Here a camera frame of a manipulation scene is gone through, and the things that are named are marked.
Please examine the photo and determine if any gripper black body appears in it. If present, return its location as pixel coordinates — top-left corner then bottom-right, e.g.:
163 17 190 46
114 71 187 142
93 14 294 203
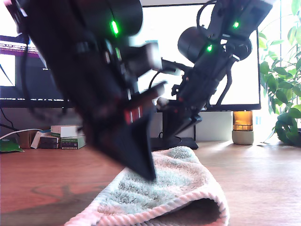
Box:
171 67 221 119

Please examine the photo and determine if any fluffy white mint tea towel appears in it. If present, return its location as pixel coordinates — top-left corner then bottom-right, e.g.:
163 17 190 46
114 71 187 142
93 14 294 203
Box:
63 145 230 226

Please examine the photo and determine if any large black monitor with stand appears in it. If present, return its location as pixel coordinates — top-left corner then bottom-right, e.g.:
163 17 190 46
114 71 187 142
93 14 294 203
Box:
138 3 261 151

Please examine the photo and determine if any amber jar with pale base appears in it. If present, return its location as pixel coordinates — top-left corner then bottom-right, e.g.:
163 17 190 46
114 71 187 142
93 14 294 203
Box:
231 111 255 145

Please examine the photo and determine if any white box with green label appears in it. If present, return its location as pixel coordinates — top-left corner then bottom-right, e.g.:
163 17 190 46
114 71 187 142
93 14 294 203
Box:
60 136 86 150

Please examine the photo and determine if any long white box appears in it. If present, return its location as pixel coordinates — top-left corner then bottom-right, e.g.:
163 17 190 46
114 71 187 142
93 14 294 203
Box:
50 124 83 137

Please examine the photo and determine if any small dark brown box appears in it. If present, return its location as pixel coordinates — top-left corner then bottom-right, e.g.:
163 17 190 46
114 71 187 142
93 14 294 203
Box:
38 142 61 150
40 137 60 144

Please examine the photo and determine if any green leafy houseplant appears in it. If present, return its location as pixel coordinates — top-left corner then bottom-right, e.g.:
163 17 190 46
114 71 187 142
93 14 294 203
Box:
258 0 301 146

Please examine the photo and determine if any brown cardboard box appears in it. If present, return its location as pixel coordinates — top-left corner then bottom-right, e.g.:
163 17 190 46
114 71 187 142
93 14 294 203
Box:
18 129 38 150

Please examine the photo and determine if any green plastic bag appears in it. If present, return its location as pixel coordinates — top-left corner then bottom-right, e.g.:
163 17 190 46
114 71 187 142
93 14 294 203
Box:
0 138 25 153

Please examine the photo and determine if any black monitor power cable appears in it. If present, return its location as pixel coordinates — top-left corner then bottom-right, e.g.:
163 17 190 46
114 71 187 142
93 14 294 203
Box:
191 121 198 142

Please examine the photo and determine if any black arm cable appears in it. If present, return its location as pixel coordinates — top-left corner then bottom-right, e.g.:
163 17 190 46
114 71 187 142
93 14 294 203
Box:
206 65 234 105

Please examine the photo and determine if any white cable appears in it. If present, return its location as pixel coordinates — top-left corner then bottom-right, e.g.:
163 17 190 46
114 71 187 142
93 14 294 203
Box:
0 128 43 141

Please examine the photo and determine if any black cable behind desk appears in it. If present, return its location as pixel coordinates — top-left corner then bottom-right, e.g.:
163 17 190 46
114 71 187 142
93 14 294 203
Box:
0 107 21 132

